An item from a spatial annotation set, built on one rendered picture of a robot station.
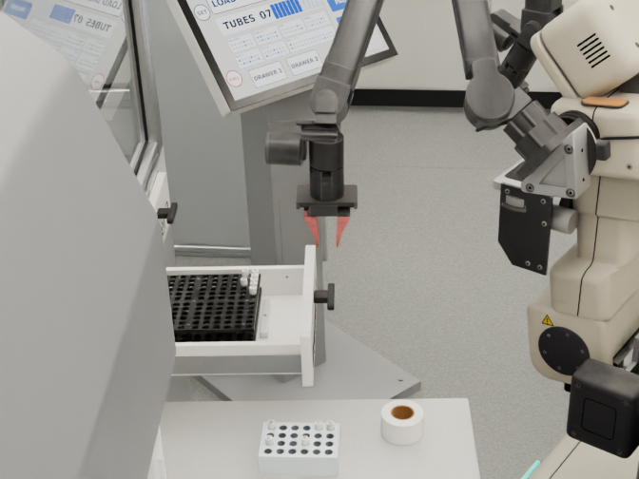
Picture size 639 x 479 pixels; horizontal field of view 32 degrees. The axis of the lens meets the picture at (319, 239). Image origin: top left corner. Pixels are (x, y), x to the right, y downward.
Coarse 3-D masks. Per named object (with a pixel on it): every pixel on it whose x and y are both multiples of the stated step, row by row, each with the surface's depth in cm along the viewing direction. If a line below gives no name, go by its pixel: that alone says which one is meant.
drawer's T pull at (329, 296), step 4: (328, 284) 192; (332, 284) 192; (328, 288) 191; (332, 288) 191; (316, 292) 190; (320, 292) 190; (324, 292) 190; (328, 292) 190; (332, 292) 190; (316, 296) 189; (320, 296) 189; (324, 296) 189; (328, 296) 189; (332, 296) 189; (316, 300) 189; (320, 300) 189; (324, 300) 189; (328, 300) 188; (332, 300) 188; (328, 304) 187; (332, 304) 187; (328, 308) 187; (332, 308) 187
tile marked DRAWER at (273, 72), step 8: (272, 64) 257; (280, 64) 258; (248, 72) 253; (256, 72) 254; (264, 72) 255; (272, 72) 256; (280, 72) 257; (256, 80) 254; (264, 80) 255; (272, 80) 256; (280, 80) 257; (256, 88) 253
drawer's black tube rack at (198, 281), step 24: (168, 288) 195; (192, 288) 195; (216, 288) 195; (240, 288) 195; (192, 312) 188; (216, 312) 188; (240, 312) 188; (192, 336) 187; (216, 336) 187; (240, 336) 187
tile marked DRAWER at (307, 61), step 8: (296, 56) 261; (304, 56) 262; (312, 56) 263; (288, 64) 259; (296, 64) 260; (304, 64) 261; (312, 64) 262; (320, 64) 264; (296, 72) 260; (304, 72) 261
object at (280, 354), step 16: (176, 272) 202; (192, 272) 202; (208, 272) 202; (224, 272) 202; (240, 272) 202; (272, 272) 201; (288, 272) 201; (272, 288) 203; (288, 288) 203; (272, 304) 201; (288, 304) 201; (272, 320) 197; (288, 320) 196; (272, 336) 192; (288, 336) 192; (176, 352) 181; (192, 352) 181; (208, 352) 181; (224, 352) 181; (240, 352) 181; (256, 352) 181; (272, 352) 181; (288, 352) 181; (176, 368) 183; (192, 368) 183; (208, 368) 183; (224, 368) 182; (240, 368) 182; (256, 368) 182; (272, 368) 182; (288, 368) 182
